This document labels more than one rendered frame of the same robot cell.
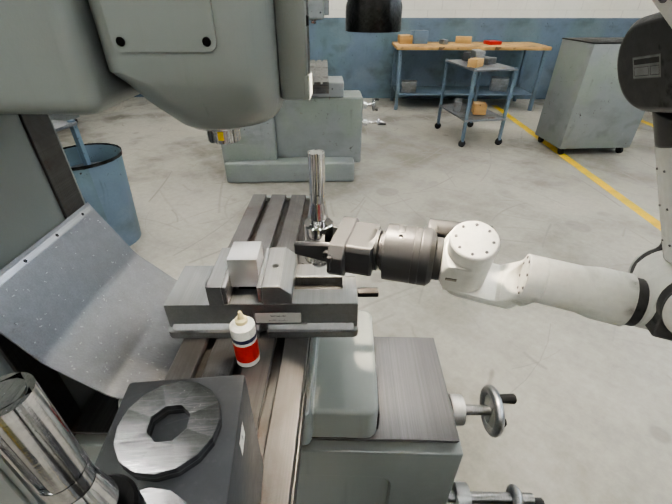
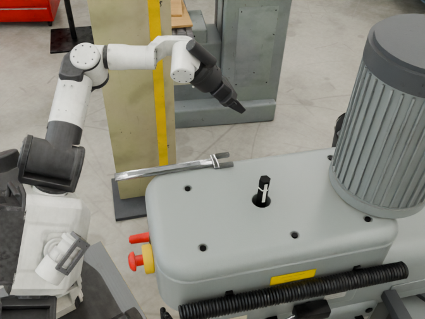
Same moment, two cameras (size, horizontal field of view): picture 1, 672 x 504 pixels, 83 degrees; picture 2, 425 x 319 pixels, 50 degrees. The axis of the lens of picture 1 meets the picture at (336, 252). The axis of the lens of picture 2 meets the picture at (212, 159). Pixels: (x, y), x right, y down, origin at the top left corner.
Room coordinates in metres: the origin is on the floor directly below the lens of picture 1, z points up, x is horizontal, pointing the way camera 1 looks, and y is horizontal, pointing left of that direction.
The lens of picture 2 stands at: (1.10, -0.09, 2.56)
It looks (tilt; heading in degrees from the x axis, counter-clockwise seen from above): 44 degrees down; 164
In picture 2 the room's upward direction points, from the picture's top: 2 degrees clockwise
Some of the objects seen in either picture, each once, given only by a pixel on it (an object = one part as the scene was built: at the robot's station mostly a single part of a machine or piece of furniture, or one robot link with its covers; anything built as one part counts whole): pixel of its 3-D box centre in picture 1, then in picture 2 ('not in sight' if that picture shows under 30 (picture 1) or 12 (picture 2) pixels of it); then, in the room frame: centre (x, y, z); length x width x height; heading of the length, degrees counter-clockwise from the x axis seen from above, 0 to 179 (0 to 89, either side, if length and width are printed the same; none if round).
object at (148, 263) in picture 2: not in sight; (148, 259); (0.55, -0.07, 1.76); 0.06 x 0.02 x 0.06; 179
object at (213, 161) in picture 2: not in sight; (174, 168); (0.44, 0.01, 1.89); 0.24 x 0.04 x 0.01; 90
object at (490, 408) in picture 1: (476, 409); not in sight; (0.55, -0.34, 0.63); 0.16 x 0.12 x 0.12; 89
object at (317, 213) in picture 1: (317, 188); not in sight; (0.52, 0.03, 1.22); 0.03 x 0.03 x 0.11
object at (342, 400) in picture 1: (261, 360); not in sight; (0.56, 0.16, 0.79); 0.50 x 0.35 x 0.12; 89
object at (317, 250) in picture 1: (312, 251); not in sight; (0.49, 0.04, 1.13); 0.06 x 0.02 x 0.03; 75
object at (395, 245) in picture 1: (373, 250); not in sight; (0.50, -0.06, 1.12); 0.13 x 0.12 x 0.10; 165
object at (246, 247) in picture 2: not in sight; (264, 224); (0.56, 0.18, 1.81); 0.47 x 0.26 x 0.16; 89
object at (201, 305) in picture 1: (266, 288); not in sight; (0.57, 0.13, 0.99); 0.35 x 0.15 x 0.11; 91
